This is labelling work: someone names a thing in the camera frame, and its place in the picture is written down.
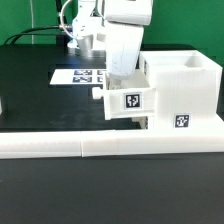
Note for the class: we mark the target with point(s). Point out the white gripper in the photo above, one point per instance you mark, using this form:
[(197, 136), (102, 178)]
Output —
[(123, 42)]

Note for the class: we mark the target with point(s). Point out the white drawer box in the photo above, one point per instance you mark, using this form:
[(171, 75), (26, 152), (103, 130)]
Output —
[(133, 99), (145, 122)]

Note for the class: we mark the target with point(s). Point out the white drawer cabinet housing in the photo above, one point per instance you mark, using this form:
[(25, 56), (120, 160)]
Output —
[(187, 87)]

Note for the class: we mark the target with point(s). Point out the white front drawer box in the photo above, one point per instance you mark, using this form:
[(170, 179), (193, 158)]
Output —
[(145, 122)]

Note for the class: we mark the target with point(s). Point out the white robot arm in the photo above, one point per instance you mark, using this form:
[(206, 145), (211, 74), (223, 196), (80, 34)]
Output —
[(92, 16)]

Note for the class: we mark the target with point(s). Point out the white marker sheet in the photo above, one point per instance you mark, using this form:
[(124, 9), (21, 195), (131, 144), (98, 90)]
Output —
[(77, 77)]

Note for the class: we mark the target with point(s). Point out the white L-shaped fence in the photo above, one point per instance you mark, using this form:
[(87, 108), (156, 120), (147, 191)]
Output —
[(206, 137)]

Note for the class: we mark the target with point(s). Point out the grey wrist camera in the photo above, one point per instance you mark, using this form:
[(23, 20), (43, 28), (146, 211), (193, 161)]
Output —
[(87, 43)]

